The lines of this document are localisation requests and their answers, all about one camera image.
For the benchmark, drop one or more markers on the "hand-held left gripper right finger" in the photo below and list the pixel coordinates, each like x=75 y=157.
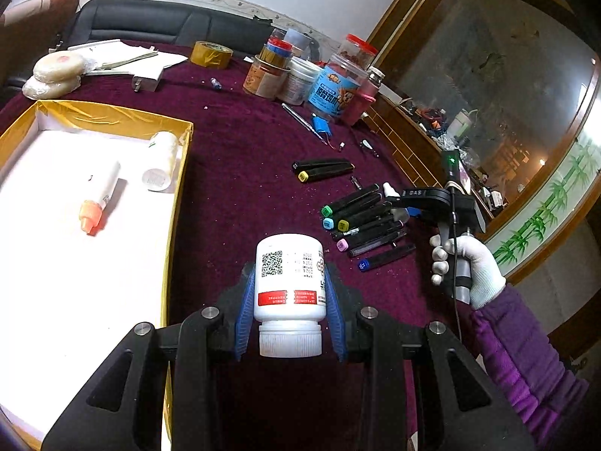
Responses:
x=336 y=312

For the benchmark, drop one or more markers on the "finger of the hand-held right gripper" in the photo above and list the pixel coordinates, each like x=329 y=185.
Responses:
x=399 y=206

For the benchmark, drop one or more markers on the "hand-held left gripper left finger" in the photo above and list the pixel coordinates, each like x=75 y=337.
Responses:
x=245 y=312

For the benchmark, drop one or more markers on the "white pill bottle red label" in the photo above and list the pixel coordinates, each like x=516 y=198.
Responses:
x=289 y=305

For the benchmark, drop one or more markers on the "green cap black marker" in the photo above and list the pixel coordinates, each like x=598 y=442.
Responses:
x=347 y=203

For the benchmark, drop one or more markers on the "pink cap black marker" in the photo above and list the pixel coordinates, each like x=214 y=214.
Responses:
x=341 y=245

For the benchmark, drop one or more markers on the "light blue cap black marker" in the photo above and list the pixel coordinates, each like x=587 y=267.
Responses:
x=328 y=222

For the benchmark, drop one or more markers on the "yellow cap black marker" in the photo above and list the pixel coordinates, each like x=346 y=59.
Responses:
x=324 y=172

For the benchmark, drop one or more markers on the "white bottle green print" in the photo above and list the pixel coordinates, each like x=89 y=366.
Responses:
x=162 y=159

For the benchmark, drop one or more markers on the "yellow-edged white tray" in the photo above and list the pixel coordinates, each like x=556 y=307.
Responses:
x=70 y=263

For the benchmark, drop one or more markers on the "white bottle orange cap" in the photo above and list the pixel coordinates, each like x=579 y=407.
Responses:
x=101 y=192

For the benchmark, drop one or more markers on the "person's right forearm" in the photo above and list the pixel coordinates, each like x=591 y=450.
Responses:
x=516 y=361

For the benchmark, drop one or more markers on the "person's right hand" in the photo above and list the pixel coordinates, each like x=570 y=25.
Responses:
x=481 y=268

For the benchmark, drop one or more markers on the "pile of dark markers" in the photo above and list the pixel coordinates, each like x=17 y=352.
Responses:
x=373 y=242

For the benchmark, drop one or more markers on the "cluttered wooden side cabinet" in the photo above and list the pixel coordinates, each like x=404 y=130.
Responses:
x=413 y=150

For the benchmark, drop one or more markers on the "dark blue cap marker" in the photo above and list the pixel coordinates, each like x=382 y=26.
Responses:
x=385 y=257

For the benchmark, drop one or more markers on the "blue battery pack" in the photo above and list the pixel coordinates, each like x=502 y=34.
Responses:
x=326 y=125

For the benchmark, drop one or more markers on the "pink red jar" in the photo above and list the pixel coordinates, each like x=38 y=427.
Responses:
x=359 y=101

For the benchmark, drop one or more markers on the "dark red velvet tablecloth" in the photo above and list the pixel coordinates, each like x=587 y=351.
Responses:
x=253 y=188

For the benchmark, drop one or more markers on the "small glass bottle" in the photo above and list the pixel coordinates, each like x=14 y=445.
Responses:
x=374 y=82

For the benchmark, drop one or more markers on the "silver pen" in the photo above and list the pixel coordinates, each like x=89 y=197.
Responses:
x=300 y=120

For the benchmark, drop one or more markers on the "blue label plastic jar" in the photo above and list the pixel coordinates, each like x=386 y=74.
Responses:
x=333 y=89

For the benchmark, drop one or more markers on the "wooden framed glass panel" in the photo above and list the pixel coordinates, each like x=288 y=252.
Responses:
x=493 y=56

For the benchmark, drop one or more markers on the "white plastic tub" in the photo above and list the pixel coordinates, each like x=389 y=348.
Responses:
x=303 y=82

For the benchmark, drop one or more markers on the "red lid clear jar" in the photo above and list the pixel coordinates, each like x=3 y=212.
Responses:
x=359 y=49

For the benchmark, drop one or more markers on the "brown label jar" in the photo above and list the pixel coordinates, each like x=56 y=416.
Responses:
x=263 y=80

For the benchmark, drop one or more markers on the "clear plastic cup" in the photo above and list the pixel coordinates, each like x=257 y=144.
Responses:
x=299 y=40

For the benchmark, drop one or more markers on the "blue lid small jar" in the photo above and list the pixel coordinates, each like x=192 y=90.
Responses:
x=277 y=51

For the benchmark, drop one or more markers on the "yellow tape roll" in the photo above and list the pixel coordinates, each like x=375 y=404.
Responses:
x=210 y=53

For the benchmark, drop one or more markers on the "white charger plug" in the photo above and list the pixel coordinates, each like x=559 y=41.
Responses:
x=148 y=80

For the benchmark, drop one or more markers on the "white papers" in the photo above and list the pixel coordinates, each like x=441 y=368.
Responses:
x=136 y=51

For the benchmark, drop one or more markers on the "black leather sofa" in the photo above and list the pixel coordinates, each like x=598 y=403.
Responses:
x=155 y=19

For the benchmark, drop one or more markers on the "brown armchair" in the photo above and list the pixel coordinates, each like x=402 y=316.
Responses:
x=28 y=33

